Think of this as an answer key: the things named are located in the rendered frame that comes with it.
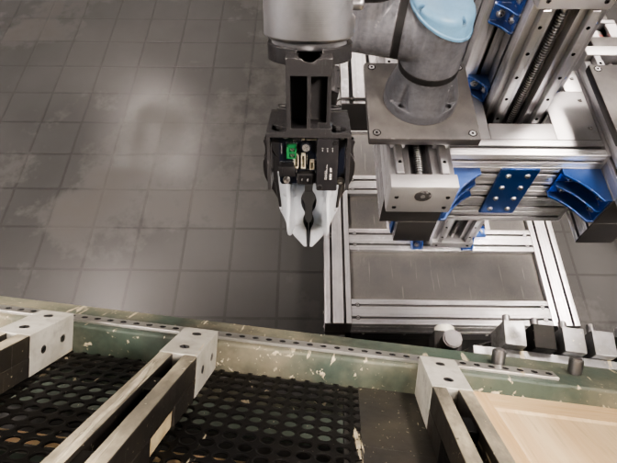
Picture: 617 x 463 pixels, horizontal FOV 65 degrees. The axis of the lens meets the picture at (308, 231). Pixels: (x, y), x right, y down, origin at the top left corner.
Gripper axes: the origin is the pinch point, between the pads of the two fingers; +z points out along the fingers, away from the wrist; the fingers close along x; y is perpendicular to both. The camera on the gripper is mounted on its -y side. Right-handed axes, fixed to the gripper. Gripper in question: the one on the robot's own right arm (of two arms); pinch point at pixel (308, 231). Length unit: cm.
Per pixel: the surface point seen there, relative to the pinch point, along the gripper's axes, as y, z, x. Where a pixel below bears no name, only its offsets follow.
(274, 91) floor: -205, 42, -20
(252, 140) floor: -175, 57, -28
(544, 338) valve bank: -32, 45, 50
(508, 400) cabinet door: -11, 40, 34
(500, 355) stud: -20, 38, 35
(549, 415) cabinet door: -7, 39, 39
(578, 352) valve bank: -29, 47, 57
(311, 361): -16.9, 37.7, 0.6
